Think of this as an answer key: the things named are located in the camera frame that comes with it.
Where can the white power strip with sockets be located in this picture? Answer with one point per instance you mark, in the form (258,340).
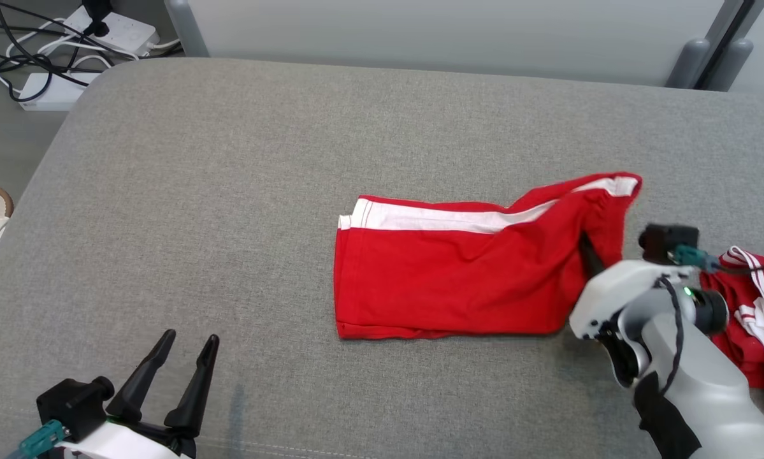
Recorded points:
(117,30)

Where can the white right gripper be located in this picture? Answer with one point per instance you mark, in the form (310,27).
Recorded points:
(611,293)

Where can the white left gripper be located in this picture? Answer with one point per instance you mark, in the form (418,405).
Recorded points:
(133,443)

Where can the teal left camera connector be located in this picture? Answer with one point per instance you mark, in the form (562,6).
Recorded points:
(44,438)

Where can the teal camera connector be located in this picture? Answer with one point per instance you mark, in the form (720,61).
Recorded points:
(44,438)
(694,258)

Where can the red Bulls 23 jersey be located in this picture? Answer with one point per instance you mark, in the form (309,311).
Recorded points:
(757,331)

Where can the grey rounded partition foot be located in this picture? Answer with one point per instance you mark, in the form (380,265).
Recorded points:
(732,67)
(691,64)

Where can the grey partition frame post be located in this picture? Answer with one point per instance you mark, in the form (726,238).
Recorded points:
(187,25)

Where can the red shorts with white stripe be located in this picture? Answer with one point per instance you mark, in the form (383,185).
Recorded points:
(452,280)

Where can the plain white power adapter box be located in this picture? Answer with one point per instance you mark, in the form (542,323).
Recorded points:
(60,92)

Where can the teal right camera connector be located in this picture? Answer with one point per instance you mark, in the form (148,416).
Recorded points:
(694,258)

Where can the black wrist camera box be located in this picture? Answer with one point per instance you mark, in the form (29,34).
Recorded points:
(72,405)
(665,241)

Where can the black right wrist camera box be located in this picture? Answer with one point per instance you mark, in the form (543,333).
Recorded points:
(665,241)

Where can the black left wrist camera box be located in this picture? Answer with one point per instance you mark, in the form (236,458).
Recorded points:
(72,405)

